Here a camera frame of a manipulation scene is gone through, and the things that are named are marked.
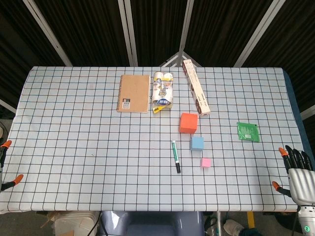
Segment long white cardboard box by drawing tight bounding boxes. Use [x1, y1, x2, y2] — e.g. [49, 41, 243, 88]
[182, 59, 211, 117]

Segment black folding screen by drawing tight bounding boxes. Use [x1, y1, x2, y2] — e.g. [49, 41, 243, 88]
[0, 0, 315, 121]

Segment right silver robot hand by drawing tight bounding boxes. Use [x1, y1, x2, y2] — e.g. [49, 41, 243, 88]
[272, 145, 315, 206]

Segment large orange foam block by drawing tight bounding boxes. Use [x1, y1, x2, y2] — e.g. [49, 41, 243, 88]
[179, 113, 199, 135]

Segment green sachet packet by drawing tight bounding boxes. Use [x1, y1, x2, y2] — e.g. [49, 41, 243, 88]
[236, 121, 260, 143]

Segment grey-blue robot torso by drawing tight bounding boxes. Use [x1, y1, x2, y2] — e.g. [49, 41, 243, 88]
[98, 210, 205, 236]

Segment green marker pen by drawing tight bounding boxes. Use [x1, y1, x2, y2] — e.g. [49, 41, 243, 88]
[171, 140, 181, 174]

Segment white sneaker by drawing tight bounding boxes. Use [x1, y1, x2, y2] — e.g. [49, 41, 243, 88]
[223, 219, 245, 236]

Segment medium blue foam block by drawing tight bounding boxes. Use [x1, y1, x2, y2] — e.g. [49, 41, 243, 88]
[189, 136, 205, 151]

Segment white plastic bin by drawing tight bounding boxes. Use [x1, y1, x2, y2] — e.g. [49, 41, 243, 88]
[54, 211, 98, 236]

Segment brown spiral notebook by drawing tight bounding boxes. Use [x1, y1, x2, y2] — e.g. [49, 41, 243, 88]
[116, 74, 151, 114]

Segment blue checkered tablecloth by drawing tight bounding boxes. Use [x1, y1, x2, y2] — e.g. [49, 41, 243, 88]
[0, 65, 313, 214]

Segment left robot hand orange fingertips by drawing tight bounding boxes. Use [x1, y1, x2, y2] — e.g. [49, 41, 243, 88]
[0, 140, 25, 192]

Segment pack of paper cups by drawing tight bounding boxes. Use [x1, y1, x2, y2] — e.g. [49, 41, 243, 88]
[151, 71, 174, 114]

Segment white metal table leg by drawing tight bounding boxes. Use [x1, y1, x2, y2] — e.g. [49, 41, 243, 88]
[216, 210, 222, 236]

